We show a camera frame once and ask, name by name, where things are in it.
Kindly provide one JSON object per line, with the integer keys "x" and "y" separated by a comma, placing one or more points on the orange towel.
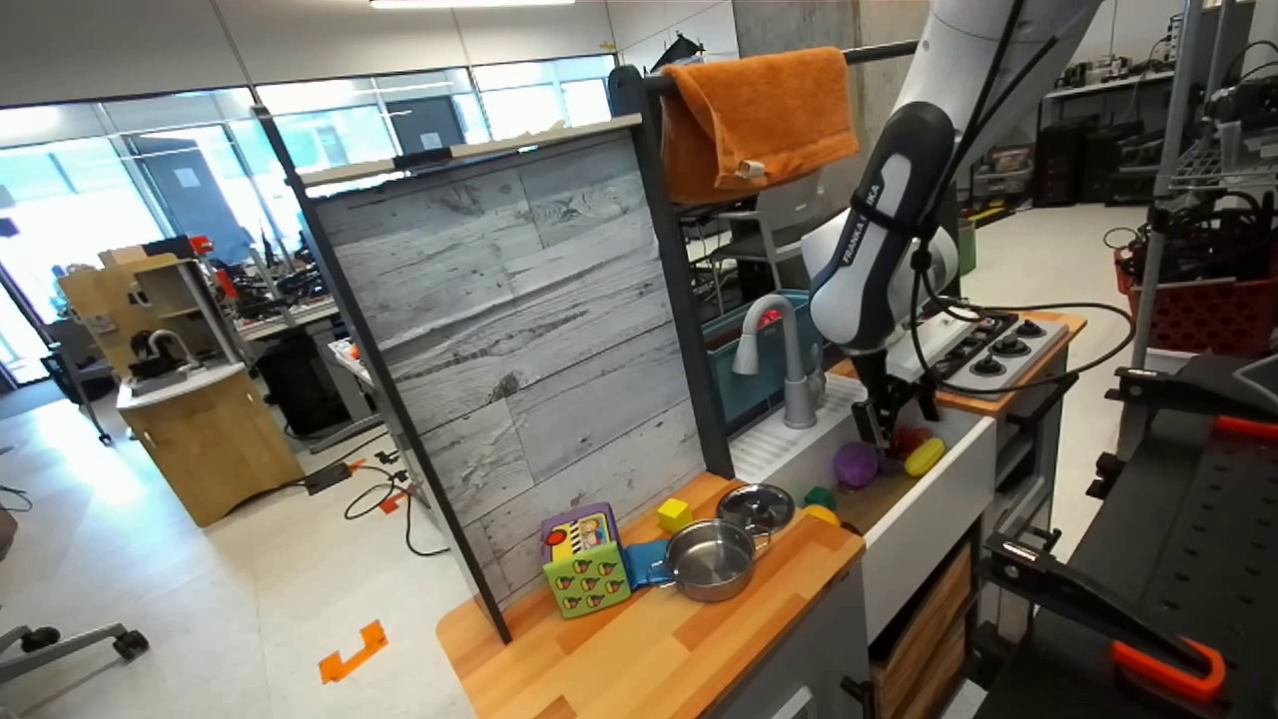
{"x": 743, "y": 123}

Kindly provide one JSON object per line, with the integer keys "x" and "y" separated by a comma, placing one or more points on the grey toy faucet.
{"x": 799, "y": 398}

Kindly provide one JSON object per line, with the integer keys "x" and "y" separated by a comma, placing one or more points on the yellow toy fruit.
{"x": 926, "y": 456}

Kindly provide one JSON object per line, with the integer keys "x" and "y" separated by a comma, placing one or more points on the steel pot on counter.
{"x": 714, "y": 559}

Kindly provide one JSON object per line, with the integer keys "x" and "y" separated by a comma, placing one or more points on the blue toy block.
{"x": 647, "y": 565}

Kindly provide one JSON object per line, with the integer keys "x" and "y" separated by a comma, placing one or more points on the colourful toy cube box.
{"x": 586, "y": 559}

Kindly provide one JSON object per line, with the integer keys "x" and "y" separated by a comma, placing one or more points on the wooden toy kitchen background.
{"x": 185, "y": 394}

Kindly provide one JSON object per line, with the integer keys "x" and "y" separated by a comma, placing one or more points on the purple plush toy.
{"x": 855, "y": 463}

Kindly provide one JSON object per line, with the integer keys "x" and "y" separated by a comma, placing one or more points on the orange black clamp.
{"x": 1164, "y": 394}
{"x": 1137, "y": 643}

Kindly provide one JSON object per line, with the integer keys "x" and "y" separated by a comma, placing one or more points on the grey wood backdrop panel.
{"x": 530, "y": 330}

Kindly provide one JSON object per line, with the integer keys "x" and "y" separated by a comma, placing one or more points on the black perforated table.
{"x": 1188, "y": 531}

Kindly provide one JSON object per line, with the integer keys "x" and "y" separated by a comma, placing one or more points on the yellow toy block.
{"x": 674, "y": 518}

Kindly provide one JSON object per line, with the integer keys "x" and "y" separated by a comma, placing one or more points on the toy kitchen wooden counter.
{"x": 843, "y": 615}

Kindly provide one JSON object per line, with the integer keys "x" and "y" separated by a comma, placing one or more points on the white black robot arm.
{"x": 979, "y": 65}

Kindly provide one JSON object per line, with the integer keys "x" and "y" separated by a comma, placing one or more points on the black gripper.
{"x": 886, "y": 398}

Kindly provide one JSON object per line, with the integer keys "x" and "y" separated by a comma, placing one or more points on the toy stove top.
{"x": 971, "y": 352}

